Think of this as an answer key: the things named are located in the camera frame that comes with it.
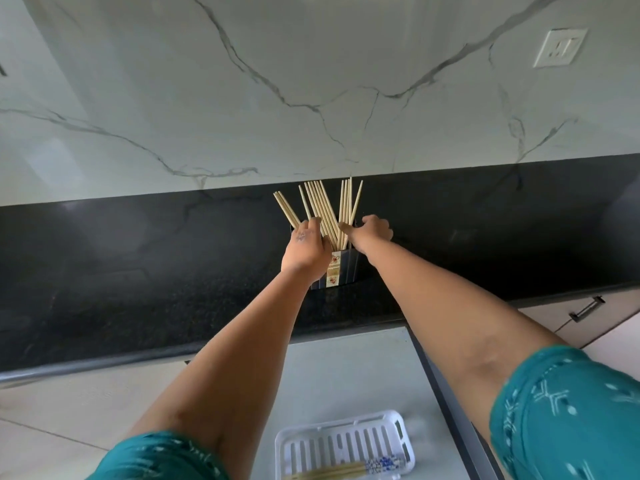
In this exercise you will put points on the person's right hand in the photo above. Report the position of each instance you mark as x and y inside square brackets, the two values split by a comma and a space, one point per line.
[372, 234]

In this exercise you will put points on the person's left hand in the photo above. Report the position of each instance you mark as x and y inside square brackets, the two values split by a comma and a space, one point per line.
[305, 254]

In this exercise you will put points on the dark blue ribbed holder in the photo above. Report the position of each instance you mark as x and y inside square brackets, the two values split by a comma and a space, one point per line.
[350, 269]

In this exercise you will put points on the bunch of wooden chopsticks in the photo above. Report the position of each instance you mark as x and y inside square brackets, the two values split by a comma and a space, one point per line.
[320, 204]

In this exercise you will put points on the beige kitchen drawer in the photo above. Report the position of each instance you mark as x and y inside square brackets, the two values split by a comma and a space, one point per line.
[360, 374]

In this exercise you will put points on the white slotted plastic tray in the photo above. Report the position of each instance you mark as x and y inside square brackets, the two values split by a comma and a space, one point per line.
[283, 447]

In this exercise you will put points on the row of blue-patterned chopsticks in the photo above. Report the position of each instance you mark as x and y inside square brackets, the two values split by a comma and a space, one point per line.
[350, 468]

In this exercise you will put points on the person's left forearm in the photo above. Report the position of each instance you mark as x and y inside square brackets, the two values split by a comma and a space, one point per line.
[240, 369]

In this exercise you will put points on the person's right forearm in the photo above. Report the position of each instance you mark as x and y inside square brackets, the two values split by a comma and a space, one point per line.
[440, 314]

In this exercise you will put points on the teal patterned garment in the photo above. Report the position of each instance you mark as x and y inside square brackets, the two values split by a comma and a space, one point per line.
[560, 419]

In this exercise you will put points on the beige tall cabinet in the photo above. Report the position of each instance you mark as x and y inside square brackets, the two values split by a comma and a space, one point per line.
[625, 359]

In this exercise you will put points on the white square switch plate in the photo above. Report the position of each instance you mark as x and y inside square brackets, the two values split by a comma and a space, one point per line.
[560, 47]

